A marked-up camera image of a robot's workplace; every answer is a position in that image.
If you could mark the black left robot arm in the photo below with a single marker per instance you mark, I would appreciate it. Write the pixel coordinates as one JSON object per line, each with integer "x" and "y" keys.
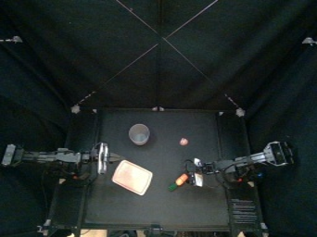
{"x": 45, "y": 156}

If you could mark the white printed label sticker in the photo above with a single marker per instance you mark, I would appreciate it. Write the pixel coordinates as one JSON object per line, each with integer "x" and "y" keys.
{"x": 243, "y": 212}

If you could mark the small silver frame bracket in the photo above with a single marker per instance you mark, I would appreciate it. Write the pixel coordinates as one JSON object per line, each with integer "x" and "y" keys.
{"x": 158, "y": 108}

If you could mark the silver frame clamp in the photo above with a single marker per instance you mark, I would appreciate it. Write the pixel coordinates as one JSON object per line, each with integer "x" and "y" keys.
{"x": 307, "y": 41}
{"x": 13, "y": 39}

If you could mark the silver frame corner bracket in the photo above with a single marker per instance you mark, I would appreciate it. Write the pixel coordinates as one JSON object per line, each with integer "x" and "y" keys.
{"x": 239, "y": 112}
{"x": 75, "y": 108}

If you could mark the small pink toy strawberry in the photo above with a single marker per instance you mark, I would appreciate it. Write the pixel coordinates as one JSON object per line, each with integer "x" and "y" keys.
{"x": 183, "y": 141}

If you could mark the grey translucent plastic cup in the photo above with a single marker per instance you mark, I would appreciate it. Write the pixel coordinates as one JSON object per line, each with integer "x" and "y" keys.
{"x": 139, "y": 134}

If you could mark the orange toy carrot green top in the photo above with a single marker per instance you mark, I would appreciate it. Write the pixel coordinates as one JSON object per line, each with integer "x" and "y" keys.
{"x": 179, "y": 180}

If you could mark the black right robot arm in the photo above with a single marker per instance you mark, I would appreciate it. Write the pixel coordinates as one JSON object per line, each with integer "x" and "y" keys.
{"x": 255, "y": 158}

